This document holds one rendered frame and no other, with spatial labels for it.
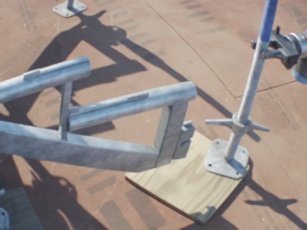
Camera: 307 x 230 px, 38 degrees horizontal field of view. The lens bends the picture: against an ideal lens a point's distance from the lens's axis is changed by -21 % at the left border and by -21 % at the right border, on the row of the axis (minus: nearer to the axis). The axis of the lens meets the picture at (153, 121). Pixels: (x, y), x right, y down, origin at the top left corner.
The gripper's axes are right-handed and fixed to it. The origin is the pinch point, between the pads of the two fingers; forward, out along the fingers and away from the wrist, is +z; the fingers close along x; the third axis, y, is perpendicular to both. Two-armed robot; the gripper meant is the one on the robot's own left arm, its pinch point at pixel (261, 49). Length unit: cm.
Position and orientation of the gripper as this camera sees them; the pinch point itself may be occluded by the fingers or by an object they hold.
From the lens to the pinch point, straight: 143.2
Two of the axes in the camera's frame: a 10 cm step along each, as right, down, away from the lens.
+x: 4.7, 6.8, -5.7
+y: 1.5, -7.0, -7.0
